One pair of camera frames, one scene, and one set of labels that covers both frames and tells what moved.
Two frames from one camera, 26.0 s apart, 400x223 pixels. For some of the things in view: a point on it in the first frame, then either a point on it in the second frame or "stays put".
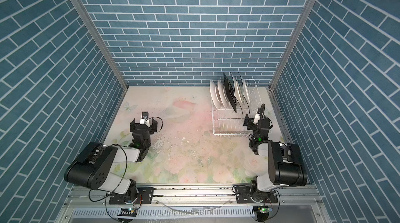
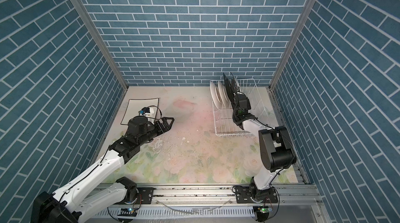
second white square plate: x=223 y=93 stays put
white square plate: x=245 y=93 -> x=135 y=106
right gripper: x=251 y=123 -> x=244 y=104
